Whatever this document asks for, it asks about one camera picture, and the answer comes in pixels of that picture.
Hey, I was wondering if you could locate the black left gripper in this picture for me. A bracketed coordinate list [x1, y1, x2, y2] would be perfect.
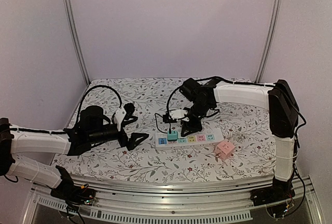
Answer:
[88, 123, 149, 151]

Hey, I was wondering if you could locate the teal cube charger plug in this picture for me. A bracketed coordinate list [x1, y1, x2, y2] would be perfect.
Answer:
[167, 130, 178, 142]

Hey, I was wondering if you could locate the black USB cable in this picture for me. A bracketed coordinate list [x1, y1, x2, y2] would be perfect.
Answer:
[155, 112, 173, 134]

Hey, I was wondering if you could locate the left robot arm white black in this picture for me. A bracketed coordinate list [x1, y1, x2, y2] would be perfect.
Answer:
[1, 104, 149, 205]

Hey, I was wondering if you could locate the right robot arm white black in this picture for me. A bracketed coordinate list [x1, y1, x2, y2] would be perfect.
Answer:
[178, 76, 306, 206]

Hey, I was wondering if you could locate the floral patterned table mat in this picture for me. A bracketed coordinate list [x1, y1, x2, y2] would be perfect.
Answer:
[52, 78, 276, 184]

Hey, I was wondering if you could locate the white colourful power strip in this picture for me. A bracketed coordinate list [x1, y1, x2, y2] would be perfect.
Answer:
[155, 129, 224, 150]

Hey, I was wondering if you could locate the pink cube socket adapter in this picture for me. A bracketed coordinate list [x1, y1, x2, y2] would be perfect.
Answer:
[214, 139, 235, 161]

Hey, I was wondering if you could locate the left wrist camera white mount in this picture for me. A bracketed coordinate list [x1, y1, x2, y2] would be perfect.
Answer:
[112, 103, 135, 129]

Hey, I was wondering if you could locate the aluminium front rail base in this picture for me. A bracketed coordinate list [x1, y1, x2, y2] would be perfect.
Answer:
[22, 176, 327, 223]

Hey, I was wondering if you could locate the left aluminium frame post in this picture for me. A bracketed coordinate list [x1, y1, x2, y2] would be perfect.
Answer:
[63, 0, 90, 86]

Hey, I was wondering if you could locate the aluminium frame post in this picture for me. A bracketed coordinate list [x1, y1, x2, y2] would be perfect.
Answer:
[255, 0, 282, 83]
[63, 0, 90, 86]

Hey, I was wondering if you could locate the right aluminium frame post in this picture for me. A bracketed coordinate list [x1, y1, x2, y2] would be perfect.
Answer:
[255, 0, 282, 83]

